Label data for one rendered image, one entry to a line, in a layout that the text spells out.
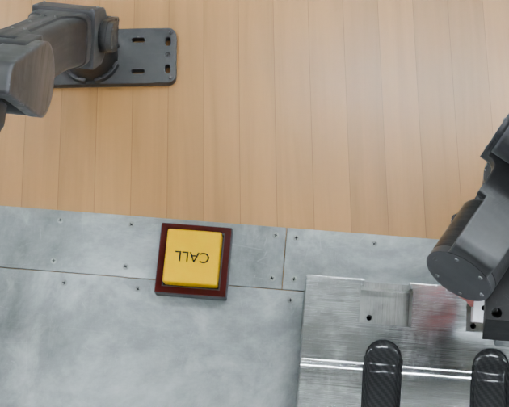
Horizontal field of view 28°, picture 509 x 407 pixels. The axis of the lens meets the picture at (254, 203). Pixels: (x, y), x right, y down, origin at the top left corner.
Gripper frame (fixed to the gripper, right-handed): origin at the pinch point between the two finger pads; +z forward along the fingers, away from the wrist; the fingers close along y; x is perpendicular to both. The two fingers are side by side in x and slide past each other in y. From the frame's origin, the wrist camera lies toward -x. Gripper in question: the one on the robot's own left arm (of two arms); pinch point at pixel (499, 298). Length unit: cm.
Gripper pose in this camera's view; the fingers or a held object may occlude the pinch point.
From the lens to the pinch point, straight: 100.7
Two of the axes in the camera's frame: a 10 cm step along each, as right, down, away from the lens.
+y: 9.8, 0.5, -1.8
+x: 1.5, -8.1, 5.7
